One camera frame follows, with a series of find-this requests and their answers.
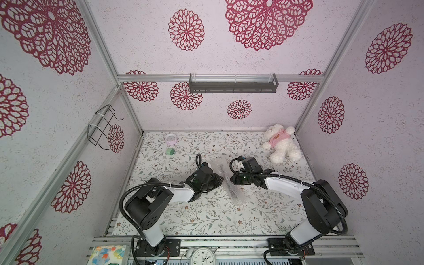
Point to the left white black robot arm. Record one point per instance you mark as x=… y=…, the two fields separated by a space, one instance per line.
x=143 y=205

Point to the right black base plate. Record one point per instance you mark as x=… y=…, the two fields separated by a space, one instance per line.
x=280 y=246

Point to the pink tape roll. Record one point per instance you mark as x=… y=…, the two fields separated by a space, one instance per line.
x=171 y=139

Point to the white teddy bear pink shirt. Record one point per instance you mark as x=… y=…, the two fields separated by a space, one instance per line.
x=278 y=139

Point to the small green cube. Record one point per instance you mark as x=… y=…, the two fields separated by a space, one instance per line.
x=170 y=151

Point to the white analog clock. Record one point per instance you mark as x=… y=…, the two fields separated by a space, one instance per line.
x=203 y=256

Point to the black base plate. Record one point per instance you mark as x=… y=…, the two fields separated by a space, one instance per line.
x=166 y=248
x=280 y=246

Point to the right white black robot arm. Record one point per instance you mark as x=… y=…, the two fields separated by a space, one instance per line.
x=326 y=214

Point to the black wire wall rack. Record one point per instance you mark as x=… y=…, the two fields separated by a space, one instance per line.
x=102 y=130

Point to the colourful tissue box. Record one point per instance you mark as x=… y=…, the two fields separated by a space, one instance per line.
x=110 y=255

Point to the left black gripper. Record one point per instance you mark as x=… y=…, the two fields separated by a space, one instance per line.
x=217 y=181

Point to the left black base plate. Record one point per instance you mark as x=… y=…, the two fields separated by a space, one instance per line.
x=166 y=248

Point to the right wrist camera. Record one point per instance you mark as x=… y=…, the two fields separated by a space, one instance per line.
x=240 y=159

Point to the black wall shelf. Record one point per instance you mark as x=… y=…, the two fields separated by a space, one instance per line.
x=204 y=87

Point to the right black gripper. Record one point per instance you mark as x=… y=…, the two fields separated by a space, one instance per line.
x=236 y=178

